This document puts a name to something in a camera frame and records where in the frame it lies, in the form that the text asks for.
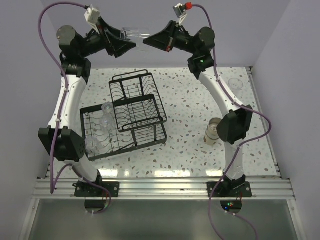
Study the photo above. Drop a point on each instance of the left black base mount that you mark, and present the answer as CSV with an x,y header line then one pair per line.
x,y
107,188

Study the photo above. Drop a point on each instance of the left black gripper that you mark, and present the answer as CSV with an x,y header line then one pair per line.
x,y
118,46

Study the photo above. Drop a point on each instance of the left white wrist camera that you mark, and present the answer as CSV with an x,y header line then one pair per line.
x,y
91,16

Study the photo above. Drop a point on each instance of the black wire dish rack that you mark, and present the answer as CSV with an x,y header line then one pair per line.
x,y
139,116

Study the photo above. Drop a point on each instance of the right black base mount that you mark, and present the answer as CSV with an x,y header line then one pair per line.
x,y
230,188

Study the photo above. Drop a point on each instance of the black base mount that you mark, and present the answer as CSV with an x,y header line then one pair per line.
x,y
230,188
107,188

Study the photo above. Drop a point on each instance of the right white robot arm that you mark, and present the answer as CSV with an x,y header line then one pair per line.
x,y
236,118

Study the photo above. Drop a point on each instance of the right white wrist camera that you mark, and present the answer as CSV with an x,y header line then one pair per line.
x,y
181,11

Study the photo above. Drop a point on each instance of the beige cup rack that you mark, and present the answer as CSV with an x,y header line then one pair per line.
x,y
210,140
211,130

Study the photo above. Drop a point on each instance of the clear glass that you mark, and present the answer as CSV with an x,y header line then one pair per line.
x,y
107,125
93,146
235,85
137,36
108,113

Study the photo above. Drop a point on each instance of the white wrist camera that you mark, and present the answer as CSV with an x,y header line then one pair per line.
x,y
181,11
91,16

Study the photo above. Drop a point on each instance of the aluminium front rail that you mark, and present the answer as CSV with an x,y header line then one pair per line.
x,y
187,188

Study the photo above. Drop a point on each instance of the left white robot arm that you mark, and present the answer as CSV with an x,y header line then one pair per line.
x,y
59,138

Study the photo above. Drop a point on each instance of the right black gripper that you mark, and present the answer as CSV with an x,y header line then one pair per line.
x,y
164,40

